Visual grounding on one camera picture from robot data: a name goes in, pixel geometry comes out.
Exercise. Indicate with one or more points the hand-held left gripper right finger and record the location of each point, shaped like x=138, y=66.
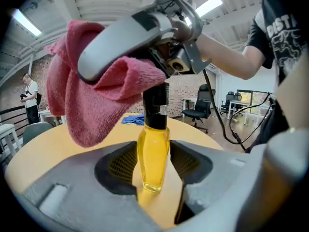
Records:
x=217, y=192

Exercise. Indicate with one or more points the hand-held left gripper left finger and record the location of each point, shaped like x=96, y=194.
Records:
x=79, y=197

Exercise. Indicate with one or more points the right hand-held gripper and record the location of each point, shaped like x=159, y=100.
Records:
x=188, y=57

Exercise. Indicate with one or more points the pink cloth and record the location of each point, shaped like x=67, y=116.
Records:
x=91, y=110

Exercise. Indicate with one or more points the yellow bottle black cap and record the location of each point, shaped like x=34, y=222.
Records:
x=153, y=158

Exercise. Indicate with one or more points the person's right forearm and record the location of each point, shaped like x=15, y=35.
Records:
x=231, y=57

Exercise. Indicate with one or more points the person's right hand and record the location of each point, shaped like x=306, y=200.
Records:
x=183, y=31

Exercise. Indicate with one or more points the round wooden table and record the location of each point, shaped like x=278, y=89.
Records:
x=48, y=149

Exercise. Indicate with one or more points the blue cloth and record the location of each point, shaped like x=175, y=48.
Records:
x=132, y=119

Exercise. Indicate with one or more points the dark grey chair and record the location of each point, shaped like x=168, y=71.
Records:
x=36, y=130

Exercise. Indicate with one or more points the black office chair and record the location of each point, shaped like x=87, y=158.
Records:
x=201, y=105
x=227, y=103
x=238, y=100

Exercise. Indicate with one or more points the small white table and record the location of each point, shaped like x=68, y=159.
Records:
x=44, y=112

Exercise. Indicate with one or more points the ceiling strip light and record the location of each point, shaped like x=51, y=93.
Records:
x=26, y=22
x=207, y=7

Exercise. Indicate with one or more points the window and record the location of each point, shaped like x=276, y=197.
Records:
x=256, y=97

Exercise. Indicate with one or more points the black metal railing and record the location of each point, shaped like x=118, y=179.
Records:
x=14, y=110

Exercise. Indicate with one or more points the person's black printed t-shirt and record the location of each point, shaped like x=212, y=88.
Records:
x=285, y=45

